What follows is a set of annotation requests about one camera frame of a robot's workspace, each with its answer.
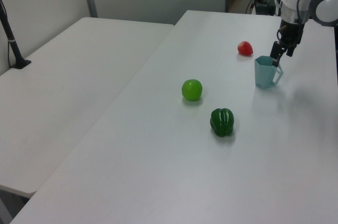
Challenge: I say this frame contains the light blue faceted mug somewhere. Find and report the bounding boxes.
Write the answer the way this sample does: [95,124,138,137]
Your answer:
[254,55,285,90]

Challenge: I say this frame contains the black equipment box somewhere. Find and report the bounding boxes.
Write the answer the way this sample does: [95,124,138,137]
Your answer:
[252,0,281,16]

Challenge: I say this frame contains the red strawberry toy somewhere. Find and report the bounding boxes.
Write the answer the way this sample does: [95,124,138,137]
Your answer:
[237,41,254,56]

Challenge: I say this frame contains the dark green bell pepper toy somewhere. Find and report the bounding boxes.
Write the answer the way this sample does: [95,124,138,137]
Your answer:
[210,108,235,138]

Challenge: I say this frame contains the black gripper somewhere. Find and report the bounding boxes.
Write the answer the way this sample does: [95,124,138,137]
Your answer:
[269,18,304,67]

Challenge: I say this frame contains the green apple toy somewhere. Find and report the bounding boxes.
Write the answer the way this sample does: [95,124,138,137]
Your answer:
[181,79,203,101]

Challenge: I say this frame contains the white side table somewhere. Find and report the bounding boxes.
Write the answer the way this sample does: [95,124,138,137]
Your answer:
[0,17,175,198]

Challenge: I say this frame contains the black pole stand with base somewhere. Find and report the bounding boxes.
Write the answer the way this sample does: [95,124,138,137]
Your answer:
[0,0,32,70]

